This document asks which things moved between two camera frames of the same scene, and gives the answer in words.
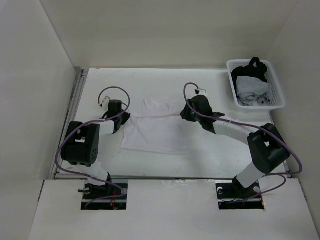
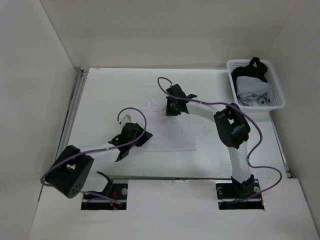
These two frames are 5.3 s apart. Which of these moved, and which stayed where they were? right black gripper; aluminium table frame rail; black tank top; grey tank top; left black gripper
Moved: left black gripper; right black gripper
Stayed: aluminium table frame rail; black tank top; grey tank top
